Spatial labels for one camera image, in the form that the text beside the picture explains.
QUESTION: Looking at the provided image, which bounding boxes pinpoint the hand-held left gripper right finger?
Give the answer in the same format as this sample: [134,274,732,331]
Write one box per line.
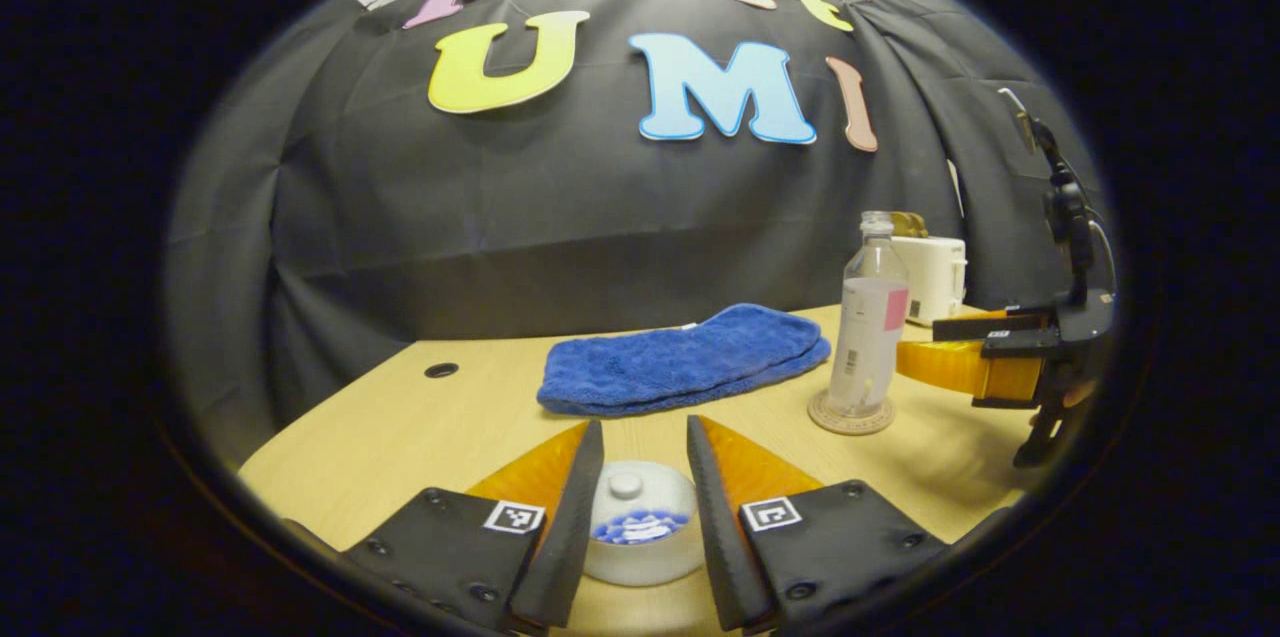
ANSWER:
[686,415,949,633]

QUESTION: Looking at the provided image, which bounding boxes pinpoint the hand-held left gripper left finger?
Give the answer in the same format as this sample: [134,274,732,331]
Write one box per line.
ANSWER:
[340,419,606,633]

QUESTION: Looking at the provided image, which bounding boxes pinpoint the white ceramic teacup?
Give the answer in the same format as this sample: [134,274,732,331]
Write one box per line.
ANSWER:
[583,460,704,588]

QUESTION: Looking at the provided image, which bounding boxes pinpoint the clear plastic water bottle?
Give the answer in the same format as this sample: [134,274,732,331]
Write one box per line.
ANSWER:
[827,210,911,418]

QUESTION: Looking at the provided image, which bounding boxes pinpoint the round wooden coaster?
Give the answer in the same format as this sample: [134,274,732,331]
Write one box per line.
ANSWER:
[808,389,896,436]

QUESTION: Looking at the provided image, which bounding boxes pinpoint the white toaster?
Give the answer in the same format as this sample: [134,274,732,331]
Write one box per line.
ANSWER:
[890,235,968,326]

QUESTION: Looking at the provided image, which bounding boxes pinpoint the blue folded towel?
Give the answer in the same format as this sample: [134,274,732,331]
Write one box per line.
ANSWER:
[537,303,832,418]

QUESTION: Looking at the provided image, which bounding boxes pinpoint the black backdrop cloth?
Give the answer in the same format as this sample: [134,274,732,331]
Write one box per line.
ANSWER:
[165,0,1106,458]

